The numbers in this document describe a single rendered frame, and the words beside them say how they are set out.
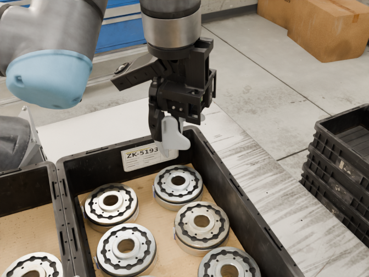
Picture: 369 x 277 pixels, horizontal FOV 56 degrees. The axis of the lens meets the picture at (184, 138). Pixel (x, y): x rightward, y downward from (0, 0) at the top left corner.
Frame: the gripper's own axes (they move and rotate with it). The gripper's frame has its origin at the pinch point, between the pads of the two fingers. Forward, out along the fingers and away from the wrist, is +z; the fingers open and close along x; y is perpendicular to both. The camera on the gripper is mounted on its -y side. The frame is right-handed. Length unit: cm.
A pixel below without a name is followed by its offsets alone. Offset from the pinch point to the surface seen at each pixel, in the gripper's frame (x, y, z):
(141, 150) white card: 3.6, -8.7, 9.7
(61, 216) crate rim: -17.7, -11.7, 5.3
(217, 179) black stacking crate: 2.8, 8.1, 11.0
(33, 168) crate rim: -10.7, -23.7, 6.0
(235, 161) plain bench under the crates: 27.4, 6.0, 33.1
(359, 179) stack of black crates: 53, 44, 55
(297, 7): 281, -8, 100
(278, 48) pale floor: 254, -15, 127
